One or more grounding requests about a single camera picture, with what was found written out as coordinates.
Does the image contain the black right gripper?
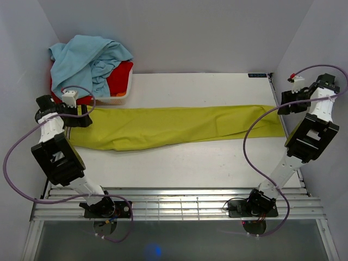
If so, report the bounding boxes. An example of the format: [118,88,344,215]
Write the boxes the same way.
[276,88,311,115]

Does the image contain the yellow-green trousers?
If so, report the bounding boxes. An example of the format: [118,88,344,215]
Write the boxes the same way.
[65,105,284,151]

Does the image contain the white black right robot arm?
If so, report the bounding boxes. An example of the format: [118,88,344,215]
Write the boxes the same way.
[245,73,340,216]

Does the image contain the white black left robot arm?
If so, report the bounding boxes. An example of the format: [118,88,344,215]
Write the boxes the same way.
[31,95,116,218]

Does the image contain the white plastic laundry basket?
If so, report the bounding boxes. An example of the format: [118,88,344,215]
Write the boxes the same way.
[88,67,134,107]

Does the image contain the blue logo sticker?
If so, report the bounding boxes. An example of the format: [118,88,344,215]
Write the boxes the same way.
[248,73,268,78]

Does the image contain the red garment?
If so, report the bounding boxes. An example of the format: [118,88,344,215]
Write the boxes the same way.
[50,61,134,107]

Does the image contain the light blue garment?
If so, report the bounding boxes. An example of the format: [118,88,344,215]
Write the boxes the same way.
[49,35,133,98]

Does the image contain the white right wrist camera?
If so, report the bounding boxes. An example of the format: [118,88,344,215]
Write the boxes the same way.
[288,74,305,94]

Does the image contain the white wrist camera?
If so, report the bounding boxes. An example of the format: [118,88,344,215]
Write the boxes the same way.
[61,89,78,108]
[288,74,305,94]

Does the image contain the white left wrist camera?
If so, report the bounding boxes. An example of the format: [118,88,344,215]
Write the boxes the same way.
[61,89,78,108]

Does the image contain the aluminium table frame rails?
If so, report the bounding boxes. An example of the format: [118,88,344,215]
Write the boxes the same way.
[22,72,340,261]

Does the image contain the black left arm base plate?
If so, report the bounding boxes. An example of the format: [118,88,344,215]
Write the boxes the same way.
[79,201,131,219]

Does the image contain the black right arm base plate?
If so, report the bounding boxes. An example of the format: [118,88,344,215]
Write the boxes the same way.
[222,197,278,218]

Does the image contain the white wire grid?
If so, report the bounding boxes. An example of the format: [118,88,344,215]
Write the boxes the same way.
[134,197,228,221]

